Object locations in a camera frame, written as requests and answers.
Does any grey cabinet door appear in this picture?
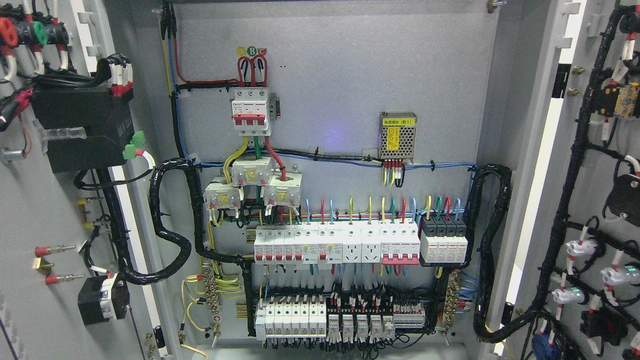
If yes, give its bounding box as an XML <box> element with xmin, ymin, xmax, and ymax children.
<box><xmin>0</xmin><ymin>0</ymin><xmax>173</xmax><ymax>360</ymax></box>
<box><xmin>471</xmin><ymin>0</ymin><xmax>639</xmax><ymax>360</ymax></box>

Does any white current transformer group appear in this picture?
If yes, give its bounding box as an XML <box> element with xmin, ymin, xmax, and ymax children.
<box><xmin>203</xmin><ymin>155</ymin><xmax>302</xmax><ymax>210</ymax></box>

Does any white circuit breaker row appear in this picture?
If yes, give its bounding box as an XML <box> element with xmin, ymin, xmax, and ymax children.
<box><xmin>253</xmin><ymin>220</ymin><xmax>420</xmax><ymax>269</ymax></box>

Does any metal mesh power supply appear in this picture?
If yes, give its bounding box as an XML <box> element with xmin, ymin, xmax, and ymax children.
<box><xmin>379</xmin><ymin>111</ymin><xmax>418</xmax><ymax>160</ymax></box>

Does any red main circuit breaker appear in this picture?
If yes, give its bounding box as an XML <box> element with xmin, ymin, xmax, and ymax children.
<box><xmin>231</xmin><ymin>87</ymin><xmax>281</xmax><ymax>137</ymax></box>

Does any black surge protector module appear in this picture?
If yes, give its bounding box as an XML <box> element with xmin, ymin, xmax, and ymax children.
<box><xmin>419</xmin><ymin>215</ymin><xmax>469</xmax><ymax>269</ymax></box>

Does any lower white breaker row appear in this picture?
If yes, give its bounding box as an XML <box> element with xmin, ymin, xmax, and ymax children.
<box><xmin>254</xmin><ymin>294</ymin><xmax>329</xmax><ymax>342</ymax></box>

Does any black digital power meter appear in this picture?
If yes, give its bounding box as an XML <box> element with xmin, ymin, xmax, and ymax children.
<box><xmin>31</xmin><ymin>85</ymin><xmax>135</xmax><ymax>174</ymax></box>

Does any black corrugated cable conduit left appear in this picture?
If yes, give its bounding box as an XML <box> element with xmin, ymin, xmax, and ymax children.
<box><xmin>95</xmin><ymin>158</ymin><xmax>206</xmax><ymax>286</ymax></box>

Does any black corrugated cable conduit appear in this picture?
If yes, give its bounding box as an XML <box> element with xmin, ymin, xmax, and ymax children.
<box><xmin>467</xmin><ymin>164</ymin><xmax>541</xmax><ymax>344</ymax></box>
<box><xmin>95</xmin><ymin>158</ymin><xmax>206</xmax><ymax>286</ymax></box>

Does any black corrugated cable conduit right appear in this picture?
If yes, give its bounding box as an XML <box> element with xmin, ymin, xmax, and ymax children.
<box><xmin>467</xmin><ymin>164</ymin><xmax>541</xmax><ymax>344</ymax></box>

